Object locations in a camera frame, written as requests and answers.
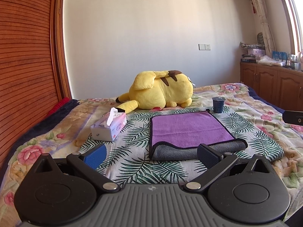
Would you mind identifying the floral curtain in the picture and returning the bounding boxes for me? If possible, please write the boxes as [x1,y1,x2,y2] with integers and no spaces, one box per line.
[252,0,276,56]

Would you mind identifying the red pillow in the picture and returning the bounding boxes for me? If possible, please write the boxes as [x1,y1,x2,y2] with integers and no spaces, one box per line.
[45,97,71,118]

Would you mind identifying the wooden cabinet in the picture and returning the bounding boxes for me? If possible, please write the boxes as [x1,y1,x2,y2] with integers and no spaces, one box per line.
[240,63,302,111]

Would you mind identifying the palm leaf print cloth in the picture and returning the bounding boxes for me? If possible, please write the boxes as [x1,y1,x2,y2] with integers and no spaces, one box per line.
[80,107,284,186]

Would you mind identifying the clutter pile on cabinet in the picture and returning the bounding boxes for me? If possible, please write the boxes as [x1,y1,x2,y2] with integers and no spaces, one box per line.
[240,32,302,72]

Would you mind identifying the wooden slatted headboard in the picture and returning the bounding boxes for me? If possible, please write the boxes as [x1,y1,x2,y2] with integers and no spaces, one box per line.
[1,0,62,162]

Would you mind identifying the pink tissue box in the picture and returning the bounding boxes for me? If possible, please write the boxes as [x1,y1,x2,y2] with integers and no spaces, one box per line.
[90,108,127,142]

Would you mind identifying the purple and grey towel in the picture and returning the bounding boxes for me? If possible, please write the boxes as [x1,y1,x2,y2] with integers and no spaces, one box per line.
[148,110,248,161]

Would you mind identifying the dark blue cup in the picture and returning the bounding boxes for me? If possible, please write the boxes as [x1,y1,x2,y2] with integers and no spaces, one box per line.
[212,97,226,113]

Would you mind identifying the floral bed quilt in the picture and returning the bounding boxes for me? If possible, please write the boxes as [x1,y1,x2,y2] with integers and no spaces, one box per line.
[1,83,302,226]

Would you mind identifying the dark blue blanket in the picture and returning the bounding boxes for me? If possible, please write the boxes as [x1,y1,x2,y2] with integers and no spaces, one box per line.
[1,99,80,182]

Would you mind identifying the white wall switch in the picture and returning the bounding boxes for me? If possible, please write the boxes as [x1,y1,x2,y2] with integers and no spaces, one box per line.
[198,44,211,51]

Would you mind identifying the yellow Pikachu plush toy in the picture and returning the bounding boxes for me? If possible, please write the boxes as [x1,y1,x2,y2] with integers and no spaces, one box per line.
[116,70,194,113]

